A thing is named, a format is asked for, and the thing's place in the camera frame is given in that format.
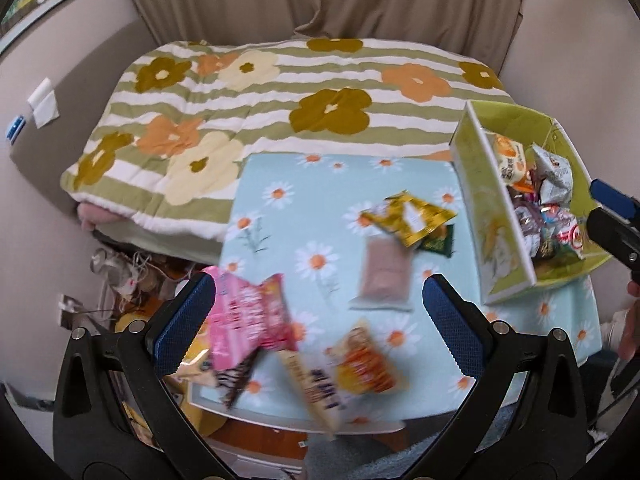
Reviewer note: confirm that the white paper sheet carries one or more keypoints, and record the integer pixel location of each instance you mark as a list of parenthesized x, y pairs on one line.
[(44, 102)]

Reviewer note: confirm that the dark striped snack packet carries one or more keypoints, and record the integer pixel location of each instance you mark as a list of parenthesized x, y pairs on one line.
[(235, 384)]

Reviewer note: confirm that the wall outlet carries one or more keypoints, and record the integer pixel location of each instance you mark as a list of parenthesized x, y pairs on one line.
[(70, 310)]

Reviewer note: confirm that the pink snack packet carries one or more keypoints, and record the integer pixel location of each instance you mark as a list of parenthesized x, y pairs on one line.
[(245, 320)]

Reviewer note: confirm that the pale yellow lettered snack packet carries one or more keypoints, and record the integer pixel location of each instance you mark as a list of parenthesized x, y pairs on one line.
[(312, 391)]

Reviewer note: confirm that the beige curtain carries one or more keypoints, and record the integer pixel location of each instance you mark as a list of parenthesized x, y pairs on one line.
[(320, 0)]

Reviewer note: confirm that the taupe padded headboard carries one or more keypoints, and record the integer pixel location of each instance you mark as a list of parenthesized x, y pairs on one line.
[(85, 90)]

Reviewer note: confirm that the red and white snack packet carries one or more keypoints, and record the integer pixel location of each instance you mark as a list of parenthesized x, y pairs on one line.
[(570, 232)]

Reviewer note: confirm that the dark green snack packet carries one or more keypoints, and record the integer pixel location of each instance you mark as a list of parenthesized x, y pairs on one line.
[(440, 244)]

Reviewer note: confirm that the orange and white snack packet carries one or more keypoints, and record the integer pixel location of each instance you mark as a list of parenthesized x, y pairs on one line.
[(510, 157)]

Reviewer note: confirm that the gold and black snack packet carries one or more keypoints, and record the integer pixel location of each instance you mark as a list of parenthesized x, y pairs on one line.
[(410, 217)]

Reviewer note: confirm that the pinkish brown clear packet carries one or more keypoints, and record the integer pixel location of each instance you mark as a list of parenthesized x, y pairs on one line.
[(382, 271)]

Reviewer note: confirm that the pink pillow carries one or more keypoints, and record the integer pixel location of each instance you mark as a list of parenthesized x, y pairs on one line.
[(97, 216)]

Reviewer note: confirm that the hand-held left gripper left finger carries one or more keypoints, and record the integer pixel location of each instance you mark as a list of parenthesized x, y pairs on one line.
[(184, 321)]

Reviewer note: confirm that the table with daisy tablecloth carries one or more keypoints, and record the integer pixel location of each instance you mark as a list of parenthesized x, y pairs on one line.
[(310, 210)]

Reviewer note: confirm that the silver grey snack packet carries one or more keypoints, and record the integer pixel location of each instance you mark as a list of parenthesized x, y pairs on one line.
[(552, 175)]

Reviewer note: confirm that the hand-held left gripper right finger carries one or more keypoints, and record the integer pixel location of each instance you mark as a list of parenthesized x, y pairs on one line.
[(454, 321)]

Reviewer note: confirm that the floral striped blanket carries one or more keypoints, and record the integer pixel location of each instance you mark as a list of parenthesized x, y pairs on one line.
[(280, 90)]

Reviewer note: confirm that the person's right hand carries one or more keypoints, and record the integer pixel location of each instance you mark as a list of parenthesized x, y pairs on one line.
[(631, 325)]

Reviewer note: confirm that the yellow chip bag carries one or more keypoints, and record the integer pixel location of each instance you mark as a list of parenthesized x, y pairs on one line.
[(197, 362)]

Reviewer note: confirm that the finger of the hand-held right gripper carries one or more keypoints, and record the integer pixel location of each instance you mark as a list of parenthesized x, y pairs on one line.
[(615, 200), (612, 235)]

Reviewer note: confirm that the blue and white wall tag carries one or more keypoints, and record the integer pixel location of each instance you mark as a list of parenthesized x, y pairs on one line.
[(15, 128)]

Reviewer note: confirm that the green cardboard box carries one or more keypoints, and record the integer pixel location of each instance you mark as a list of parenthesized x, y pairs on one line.
[(482, 230)]

